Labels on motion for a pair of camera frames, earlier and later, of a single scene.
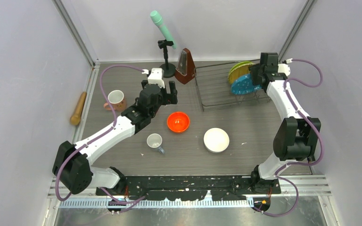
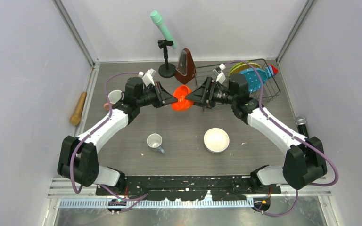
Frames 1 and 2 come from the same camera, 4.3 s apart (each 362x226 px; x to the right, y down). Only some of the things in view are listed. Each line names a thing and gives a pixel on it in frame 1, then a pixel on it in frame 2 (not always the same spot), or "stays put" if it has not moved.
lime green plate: [237, 65] stays put
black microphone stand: [168, 69] stays put
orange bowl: [178, 122] to [182, 104]
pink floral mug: [116, 98] stays put
